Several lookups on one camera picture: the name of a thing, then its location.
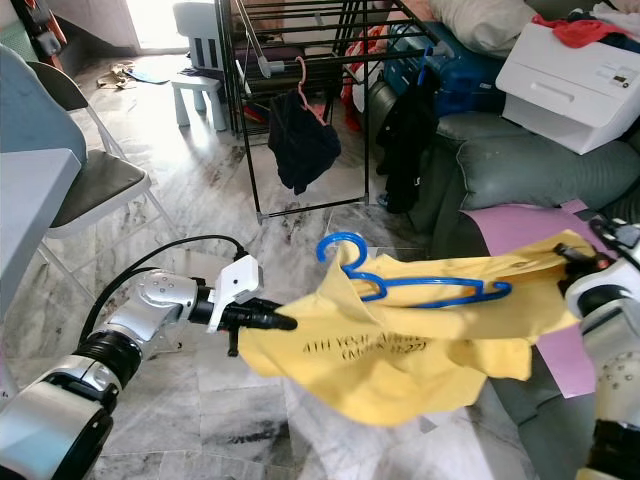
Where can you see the yellow garment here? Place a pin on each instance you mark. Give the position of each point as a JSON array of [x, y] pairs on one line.
[[400, 360]]

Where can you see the blue plastic hanger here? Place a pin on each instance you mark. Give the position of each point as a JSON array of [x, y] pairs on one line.
[[424, 70], [435, 296]]

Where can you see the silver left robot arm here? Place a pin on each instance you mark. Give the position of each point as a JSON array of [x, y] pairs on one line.
[[60, 420]]

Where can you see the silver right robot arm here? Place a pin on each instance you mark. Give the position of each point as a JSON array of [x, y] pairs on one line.
[[620, 360]]

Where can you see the pink plastic hanger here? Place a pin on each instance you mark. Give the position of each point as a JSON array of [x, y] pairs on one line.
[[305, 88]]

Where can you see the pale blue folding table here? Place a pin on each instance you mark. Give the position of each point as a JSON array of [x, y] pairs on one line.
[[35, 220]]

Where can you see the pink mat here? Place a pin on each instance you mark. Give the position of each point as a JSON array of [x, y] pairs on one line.
[[525, 228]]

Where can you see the grey green sofa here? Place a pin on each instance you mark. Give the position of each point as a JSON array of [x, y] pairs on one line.
[[520, 170]]

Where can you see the grey folding chair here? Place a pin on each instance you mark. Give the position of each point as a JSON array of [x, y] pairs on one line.
[[105, 180]]

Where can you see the black metal drying rack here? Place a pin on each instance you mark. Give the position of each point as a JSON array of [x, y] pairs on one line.
[[255, 150]]

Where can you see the navy blue garment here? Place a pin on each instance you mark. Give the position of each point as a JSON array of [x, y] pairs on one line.
[[302, 145]]

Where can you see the black garment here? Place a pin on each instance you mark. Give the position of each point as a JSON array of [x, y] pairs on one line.
[[405, 140]]

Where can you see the blue hard suitcase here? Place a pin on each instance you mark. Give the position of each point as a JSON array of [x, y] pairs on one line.
[[470, 85]]

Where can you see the red cloth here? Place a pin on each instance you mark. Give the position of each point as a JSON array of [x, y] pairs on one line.
[[585, 30]]

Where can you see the beige pillow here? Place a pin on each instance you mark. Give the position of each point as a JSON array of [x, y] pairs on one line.
[[490, 20]]

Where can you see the red clothes heap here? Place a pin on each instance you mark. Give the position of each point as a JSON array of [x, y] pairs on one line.
[[360, 65]]

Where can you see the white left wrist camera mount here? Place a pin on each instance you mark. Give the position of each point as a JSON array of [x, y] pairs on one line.
[[240, 285]]

